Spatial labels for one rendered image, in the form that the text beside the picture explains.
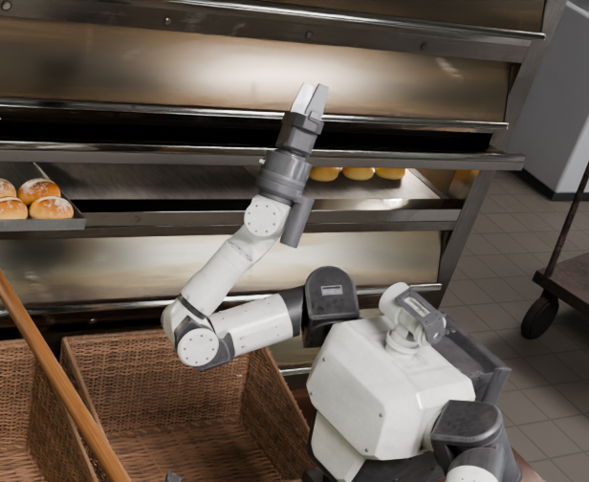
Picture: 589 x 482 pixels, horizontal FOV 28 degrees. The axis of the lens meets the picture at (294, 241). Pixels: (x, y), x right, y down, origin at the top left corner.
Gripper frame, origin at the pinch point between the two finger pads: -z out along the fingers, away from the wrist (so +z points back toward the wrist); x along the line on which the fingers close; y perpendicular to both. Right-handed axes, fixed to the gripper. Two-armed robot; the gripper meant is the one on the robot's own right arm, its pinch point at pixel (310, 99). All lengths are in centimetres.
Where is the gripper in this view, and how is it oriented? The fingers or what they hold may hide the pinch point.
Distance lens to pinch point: 219.6
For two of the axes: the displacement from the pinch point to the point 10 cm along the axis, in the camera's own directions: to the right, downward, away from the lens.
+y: -9.1, -3.2, -2.7
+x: 2.4, 1.3, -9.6
